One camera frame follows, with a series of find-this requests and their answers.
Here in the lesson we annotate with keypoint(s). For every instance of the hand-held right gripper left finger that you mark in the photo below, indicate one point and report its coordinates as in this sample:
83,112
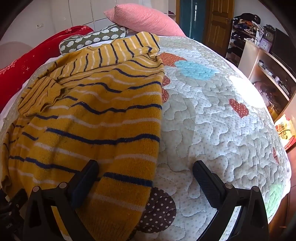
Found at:
85,183

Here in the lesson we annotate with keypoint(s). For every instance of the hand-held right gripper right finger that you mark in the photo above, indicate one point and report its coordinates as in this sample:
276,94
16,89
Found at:
208,183

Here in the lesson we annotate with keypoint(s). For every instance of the yellow striped sweater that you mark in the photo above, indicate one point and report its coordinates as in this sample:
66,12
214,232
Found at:
104,115

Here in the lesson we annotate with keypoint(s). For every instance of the cluttered clothes shelf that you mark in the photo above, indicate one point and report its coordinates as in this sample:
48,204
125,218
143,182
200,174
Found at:
242,25

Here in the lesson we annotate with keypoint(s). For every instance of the quilted heart-pattern bedspread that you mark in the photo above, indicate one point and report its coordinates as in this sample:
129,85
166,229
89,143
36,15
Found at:
219,139

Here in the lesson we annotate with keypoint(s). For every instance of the colourful printed box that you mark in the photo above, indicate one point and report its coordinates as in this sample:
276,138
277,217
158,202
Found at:
285,132

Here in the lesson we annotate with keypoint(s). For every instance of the beige shelving unit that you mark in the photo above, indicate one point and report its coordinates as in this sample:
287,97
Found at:
251,60

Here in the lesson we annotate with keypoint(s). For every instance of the red embroidered pillow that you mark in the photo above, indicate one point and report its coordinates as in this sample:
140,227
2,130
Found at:
18,69

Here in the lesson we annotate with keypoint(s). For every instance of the green hedgehog-print bolster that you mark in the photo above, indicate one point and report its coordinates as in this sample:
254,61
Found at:
92,38

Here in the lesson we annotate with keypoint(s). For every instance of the small white clock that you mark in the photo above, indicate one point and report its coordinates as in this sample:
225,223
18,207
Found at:
266,44

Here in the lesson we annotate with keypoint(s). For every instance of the black television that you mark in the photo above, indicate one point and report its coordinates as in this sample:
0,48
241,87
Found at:
282,51

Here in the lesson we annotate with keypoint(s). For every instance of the dark mantel clock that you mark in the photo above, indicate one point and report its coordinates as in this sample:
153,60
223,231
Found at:
269,36

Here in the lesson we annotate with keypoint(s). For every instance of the wooden panel door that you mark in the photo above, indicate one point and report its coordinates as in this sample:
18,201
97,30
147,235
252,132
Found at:
218,23

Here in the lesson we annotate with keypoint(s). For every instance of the teal glass door panel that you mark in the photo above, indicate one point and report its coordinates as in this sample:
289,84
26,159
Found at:
189,16

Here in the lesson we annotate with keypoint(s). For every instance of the white glossy wardrobe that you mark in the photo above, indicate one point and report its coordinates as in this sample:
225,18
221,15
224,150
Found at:
76,11

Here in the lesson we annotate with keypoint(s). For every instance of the pink ribbed pillow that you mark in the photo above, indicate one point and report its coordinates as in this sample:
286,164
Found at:
143,18

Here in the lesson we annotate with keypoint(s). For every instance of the white wall socket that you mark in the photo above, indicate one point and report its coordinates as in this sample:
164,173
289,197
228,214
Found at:
39,26

